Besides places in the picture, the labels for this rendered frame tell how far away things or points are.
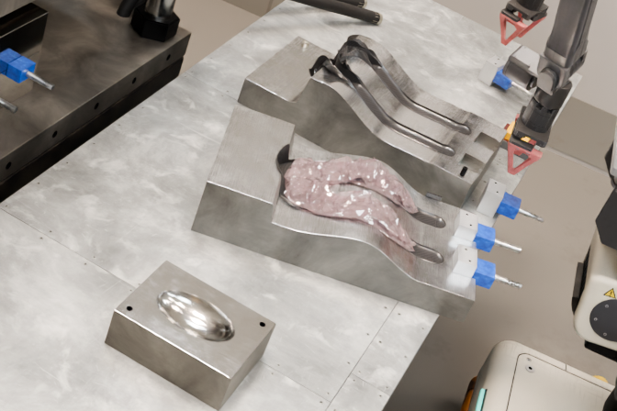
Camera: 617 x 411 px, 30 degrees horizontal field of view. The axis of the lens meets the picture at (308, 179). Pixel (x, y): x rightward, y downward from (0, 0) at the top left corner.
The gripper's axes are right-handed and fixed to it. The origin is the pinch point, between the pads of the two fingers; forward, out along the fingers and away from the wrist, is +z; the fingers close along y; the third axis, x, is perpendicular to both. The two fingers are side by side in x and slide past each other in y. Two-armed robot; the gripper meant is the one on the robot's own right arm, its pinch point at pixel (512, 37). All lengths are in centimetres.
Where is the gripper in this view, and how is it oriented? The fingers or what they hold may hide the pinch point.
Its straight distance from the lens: 275.9
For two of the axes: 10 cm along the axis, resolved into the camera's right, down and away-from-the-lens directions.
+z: -3.1, 7.6, 5.7
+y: -5.9, 3.2, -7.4
